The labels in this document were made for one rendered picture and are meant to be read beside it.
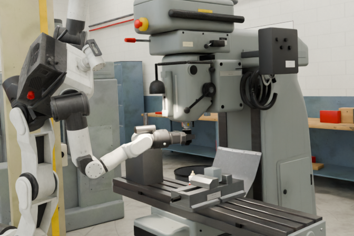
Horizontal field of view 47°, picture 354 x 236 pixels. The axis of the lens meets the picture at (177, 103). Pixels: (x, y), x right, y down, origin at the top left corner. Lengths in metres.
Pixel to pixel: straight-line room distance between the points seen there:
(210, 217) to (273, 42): 0.81
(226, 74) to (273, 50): 0.27
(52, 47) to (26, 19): 1.59
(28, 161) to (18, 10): 1.61
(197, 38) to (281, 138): 0.72
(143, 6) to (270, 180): 1.08
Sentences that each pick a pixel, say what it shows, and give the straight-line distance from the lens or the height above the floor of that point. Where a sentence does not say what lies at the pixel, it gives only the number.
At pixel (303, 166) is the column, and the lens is 2.40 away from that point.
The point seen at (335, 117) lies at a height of 0.95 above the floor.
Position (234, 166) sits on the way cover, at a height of 1.03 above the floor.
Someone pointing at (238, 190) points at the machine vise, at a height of 0.98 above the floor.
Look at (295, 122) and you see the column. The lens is 2.33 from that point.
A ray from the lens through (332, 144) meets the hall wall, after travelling 6.42.
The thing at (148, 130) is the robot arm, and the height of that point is 1.28.
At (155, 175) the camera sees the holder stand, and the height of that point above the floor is 1.01.
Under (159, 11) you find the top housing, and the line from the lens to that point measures 1.80.
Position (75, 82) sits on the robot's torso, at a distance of 1.84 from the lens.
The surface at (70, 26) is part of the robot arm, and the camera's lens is 2.06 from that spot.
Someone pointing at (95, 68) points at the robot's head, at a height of 1.57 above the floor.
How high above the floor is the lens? 1.50
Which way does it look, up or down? 3 degrees down
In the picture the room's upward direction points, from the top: 2 degrees counter-clockwise
